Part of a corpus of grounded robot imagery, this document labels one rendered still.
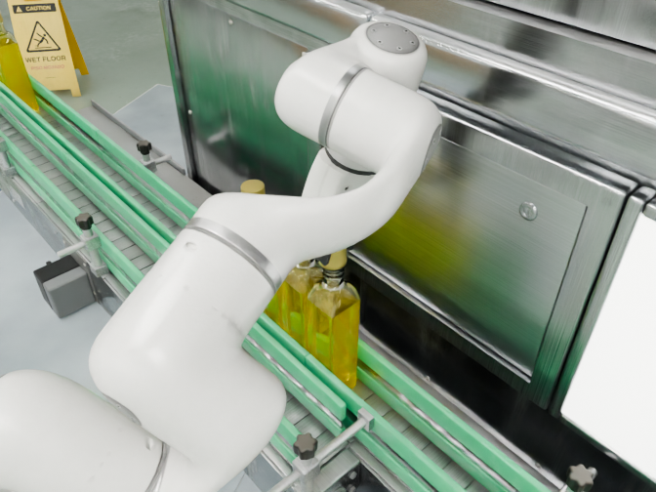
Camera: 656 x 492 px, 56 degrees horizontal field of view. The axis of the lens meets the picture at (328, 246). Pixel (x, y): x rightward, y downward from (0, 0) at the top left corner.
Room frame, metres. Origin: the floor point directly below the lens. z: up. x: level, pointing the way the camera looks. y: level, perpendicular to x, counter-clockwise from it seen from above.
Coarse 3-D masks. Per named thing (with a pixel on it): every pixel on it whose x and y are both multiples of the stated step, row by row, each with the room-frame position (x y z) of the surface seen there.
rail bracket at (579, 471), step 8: (568, 472) 0.38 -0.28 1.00; (576, 472) 0.37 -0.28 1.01; (584, 472) 0.37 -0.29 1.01; (592, 472) 0.37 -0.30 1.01; (568, 480) 0.37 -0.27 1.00; (576, 480) 0.36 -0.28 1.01; (584, 480) 0.36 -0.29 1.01; (592, 480) 0.36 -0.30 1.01; (568, 488) 0.37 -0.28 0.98; (576, 488) 0.36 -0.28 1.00; (584, 488) 0.36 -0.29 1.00
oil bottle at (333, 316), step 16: (320, 288) 0.59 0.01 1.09; (352, 288) 0.59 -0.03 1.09; (320, 304) 0.57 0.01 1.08; (336, 304) 0.57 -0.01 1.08; (352, 304) 0.58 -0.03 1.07; (320, 320) 0.57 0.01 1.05; (336, 320) 0.56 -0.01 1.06; (352, 320) 0.58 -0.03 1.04; (320, 336) 0.57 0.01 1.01; (336, 336) 0.56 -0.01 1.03; (352, 336) 0.58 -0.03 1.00; (320, 352) 0.57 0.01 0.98; (336, 352) 0.56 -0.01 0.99; (352, 352) 0.58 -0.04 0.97; (336, 368) 0.56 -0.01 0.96; (352, 368) 0.59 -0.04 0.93; (352, 384) 0.59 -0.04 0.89
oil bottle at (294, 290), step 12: (288, 276) 0.62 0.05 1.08; (300, 276) 0.62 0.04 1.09; (312, 276) 0.62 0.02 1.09; (288, 288) 0.62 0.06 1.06; (300, 288) 0.61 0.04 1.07; (288, 300) 0.62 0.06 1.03; (300, 300) 0.60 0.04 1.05; (288, 312) 0.63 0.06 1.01; (300, 312) 0.61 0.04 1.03; (288, 324) 0.63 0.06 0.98; (300, 324) 0.61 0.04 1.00; (300, 336) 0.61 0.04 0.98
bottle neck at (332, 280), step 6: (324, 270) 0.59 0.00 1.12; (330, 270) 0.58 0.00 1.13; (336, 270) 0.58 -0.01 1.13; (342, 270) 0.59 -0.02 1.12; (324, 276) 0.59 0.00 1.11; (330, 276) 0.58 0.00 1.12; (336, 276) 0.58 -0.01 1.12; (342, 276) 0.59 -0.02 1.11; (324, 282) 0.59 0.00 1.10; (330, 282) 0.58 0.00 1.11; (336, 282) 0.58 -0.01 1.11; (342, 282) 0.59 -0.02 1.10; (330, 288) 0.58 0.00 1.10; (336, 288) 0.58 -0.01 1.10
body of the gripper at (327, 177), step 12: (324, 156) 0.55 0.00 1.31; (312, 168) 0.55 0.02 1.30; (324, 168) 0.54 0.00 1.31; (336, 168) 0.54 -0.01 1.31; (348, 168) 0.53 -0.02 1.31; (312, 180) 0.55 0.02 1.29; (324, 180) 0.54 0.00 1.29; (336, 180) 0.53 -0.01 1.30; (348, 180) 0.53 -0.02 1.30; (360, 180) 0.54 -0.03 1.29; (312, 192) 0.55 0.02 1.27; (324, 192) 0.54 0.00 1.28; (336, 192) 0.53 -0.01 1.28
